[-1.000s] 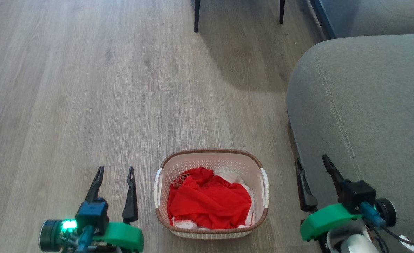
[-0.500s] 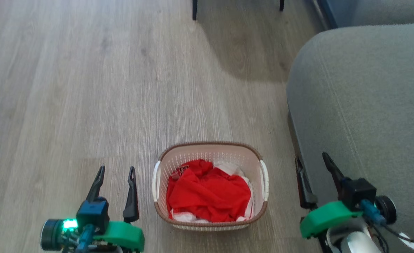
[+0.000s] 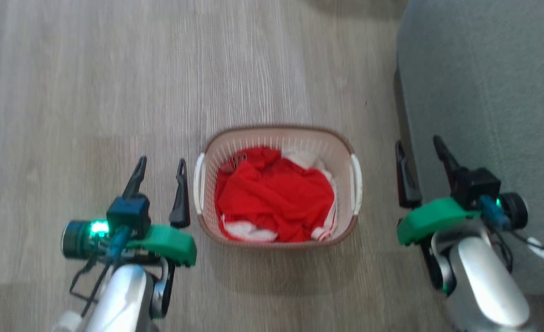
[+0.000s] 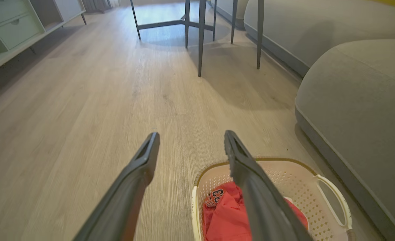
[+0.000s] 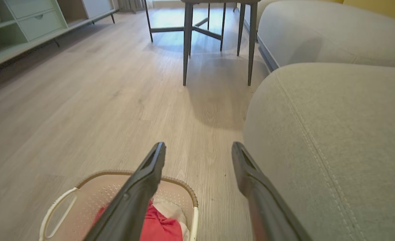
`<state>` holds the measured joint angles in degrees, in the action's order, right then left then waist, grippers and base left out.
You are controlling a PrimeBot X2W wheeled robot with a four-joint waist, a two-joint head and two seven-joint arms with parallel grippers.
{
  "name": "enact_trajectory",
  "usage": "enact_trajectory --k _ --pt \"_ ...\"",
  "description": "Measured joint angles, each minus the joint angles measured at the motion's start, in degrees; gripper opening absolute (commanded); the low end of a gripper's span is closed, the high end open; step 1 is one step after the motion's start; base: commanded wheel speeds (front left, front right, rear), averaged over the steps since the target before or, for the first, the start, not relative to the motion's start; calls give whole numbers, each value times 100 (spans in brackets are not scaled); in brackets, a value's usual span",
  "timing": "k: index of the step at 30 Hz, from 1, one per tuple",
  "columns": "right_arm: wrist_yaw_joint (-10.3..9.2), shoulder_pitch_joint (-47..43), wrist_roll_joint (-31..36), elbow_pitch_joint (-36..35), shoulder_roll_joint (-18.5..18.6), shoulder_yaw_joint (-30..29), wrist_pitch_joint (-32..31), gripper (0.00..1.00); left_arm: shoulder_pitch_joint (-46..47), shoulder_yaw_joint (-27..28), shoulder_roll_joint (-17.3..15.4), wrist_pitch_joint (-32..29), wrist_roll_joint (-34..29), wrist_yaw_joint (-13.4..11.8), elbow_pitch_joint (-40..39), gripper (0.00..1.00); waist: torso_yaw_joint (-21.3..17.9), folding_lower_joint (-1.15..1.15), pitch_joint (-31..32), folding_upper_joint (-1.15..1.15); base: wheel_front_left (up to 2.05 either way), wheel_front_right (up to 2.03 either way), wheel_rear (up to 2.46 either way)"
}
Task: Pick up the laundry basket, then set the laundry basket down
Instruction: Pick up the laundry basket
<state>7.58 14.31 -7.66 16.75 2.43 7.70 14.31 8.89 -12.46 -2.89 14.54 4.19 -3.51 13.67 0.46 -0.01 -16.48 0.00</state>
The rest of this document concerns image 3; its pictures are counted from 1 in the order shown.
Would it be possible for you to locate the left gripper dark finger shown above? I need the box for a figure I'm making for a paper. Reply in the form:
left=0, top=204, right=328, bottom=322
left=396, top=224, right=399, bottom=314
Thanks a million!
left=122, top=155, right=148, bottom=200
left=169, top=158, right=191, bottom=229

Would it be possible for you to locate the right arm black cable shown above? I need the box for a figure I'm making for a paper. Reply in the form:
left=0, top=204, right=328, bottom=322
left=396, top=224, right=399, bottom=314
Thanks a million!
left=480, top=196, right=544, bottom=273

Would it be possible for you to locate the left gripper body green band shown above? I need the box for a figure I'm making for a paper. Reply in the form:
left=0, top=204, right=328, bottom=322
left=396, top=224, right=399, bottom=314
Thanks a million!
left=61, top=220, right=197, bottom=267

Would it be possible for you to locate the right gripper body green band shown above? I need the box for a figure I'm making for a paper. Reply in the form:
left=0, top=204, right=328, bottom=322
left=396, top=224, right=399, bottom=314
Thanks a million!
left=396, top=192, right=529, bottom=246

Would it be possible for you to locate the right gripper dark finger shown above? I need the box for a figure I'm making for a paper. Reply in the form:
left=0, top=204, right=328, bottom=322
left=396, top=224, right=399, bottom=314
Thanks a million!
left=395, top=140, right=423, bottom=209
left=433, top=135, right=462, bottom=185

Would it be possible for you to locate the grey fabric sofa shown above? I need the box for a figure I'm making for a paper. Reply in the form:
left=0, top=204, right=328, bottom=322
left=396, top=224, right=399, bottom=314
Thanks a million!
left=394, top=0, right=544, bottom=296

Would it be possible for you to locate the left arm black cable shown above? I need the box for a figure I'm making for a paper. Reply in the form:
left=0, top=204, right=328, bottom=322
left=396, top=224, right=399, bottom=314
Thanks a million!
left=69, top=226, right=132, bottom=318

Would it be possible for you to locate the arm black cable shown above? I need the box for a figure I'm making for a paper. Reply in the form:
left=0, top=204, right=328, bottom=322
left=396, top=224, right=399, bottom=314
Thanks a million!
left=69, top=226, right=132, bottom=318
left=480, top=196, right=544, bottom=273

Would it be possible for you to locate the white garment with red stripes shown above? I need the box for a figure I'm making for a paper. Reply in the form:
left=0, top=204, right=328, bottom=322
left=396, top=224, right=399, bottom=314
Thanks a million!
left=220, top=148, right=339, bottom=243

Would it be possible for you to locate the beige plastic laundry basket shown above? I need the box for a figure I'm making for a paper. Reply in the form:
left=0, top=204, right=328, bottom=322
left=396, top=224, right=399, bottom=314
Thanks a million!
left=193, top=124, right=363, bottom=250

